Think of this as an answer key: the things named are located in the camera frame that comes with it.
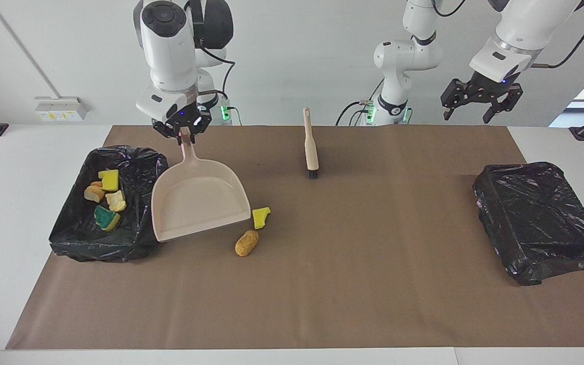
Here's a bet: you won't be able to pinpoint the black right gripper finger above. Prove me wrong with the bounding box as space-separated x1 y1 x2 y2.
153 121 181 145
190 116 212 140

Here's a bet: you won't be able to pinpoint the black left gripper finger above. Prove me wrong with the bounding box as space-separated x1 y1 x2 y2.
483 86 523 124
442 79 467 121

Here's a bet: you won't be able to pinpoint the notched yellow sponge piece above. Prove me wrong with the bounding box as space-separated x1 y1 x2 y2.
98 169 120 192

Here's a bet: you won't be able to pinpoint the pink plastic dustpan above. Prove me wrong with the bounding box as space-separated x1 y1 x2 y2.
151 127 251 243

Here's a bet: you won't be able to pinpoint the pale striped croissant piece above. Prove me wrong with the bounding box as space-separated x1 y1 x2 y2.
105 191 127 212

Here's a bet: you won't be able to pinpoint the orange striped croissant piece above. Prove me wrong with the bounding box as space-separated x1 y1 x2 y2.
84 181 106 203

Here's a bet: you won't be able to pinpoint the stepped yellow sponge piece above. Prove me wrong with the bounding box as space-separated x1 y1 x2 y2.
93 205 121 232

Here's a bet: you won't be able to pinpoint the small yellow sponge piece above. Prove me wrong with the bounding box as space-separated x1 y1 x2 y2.
252 207 271 230

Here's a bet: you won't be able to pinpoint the beige hand brush black bristles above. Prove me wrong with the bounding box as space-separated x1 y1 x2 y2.
303 107 319 179

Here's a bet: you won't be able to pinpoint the brown oval bread roll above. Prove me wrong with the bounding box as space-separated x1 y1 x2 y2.
235 230 260 257

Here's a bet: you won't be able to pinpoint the black bag lined bin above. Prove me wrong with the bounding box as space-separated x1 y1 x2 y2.
49 145 172 263
472 162 584 286

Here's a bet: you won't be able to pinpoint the brown table mat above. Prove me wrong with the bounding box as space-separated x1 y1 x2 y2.
6 125 584 350

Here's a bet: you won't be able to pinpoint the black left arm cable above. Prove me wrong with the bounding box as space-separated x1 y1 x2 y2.
433 0 584 69

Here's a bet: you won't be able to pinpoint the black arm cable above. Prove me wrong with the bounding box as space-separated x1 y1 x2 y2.
191 41 237 110
433 0 584 69

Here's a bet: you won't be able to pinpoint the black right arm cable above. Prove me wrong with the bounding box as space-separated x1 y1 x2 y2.
191 41 237 110

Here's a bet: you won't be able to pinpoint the white wall socket box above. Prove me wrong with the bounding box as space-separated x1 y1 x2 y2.
34 96 89 122

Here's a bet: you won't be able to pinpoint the black base power cable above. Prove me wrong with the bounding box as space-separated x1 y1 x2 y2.
336 81 389 126

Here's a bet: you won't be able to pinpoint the grey wall conduit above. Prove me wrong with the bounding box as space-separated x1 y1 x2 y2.
0 0 60 98

